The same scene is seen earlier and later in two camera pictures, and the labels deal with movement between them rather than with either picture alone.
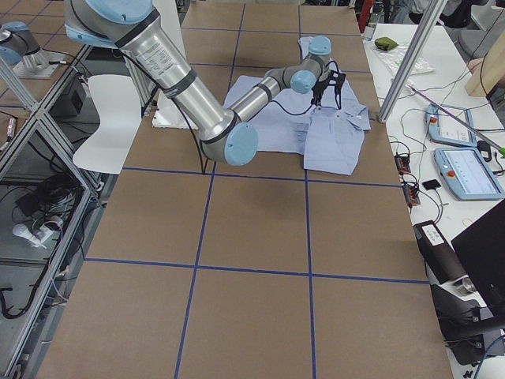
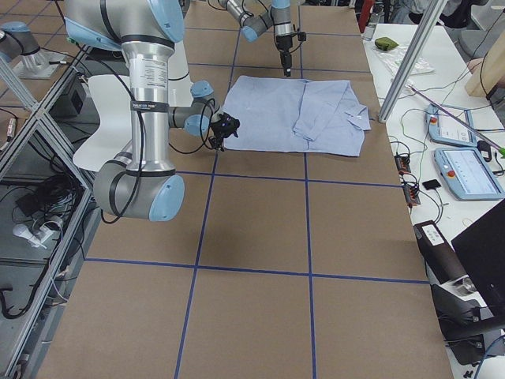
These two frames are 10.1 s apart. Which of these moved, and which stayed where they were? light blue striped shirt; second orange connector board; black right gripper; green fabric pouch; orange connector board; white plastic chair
Moved: light blue striped shirt; black right gripper
Stayed: white plastic chair; second orange connector board; orange connector board; green fabric pouch
